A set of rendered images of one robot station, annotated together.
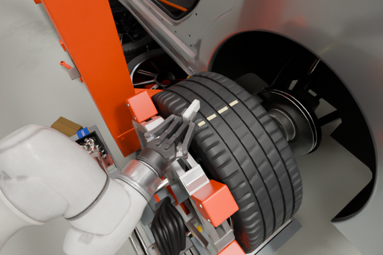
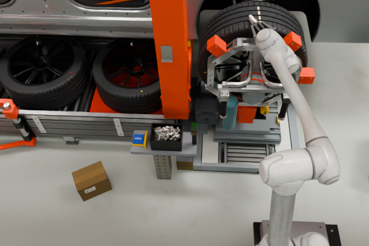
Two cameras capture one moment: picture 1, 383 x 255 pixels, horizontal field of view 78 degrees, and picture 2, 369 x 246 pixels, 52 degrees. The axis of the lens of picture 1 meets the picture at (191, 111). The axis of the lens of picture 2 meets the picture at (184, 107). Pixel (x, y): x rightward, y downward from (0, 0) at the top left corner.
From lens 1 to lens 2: 1.72 m
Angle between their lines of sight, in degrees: 29
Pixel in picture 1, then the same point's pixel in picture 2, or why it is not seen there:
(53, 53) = not seen: outside the picture
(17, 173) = (277, 38)
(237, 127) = (270, 14)
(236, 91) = (252, 4)
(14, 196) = (280, 45)
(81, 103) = (57, 161)
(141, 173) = not seen: hidden behind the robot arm
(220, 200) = (295, 37)
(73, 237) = (289, 59)
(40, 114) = (32, 202)
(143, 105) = (220, 42)
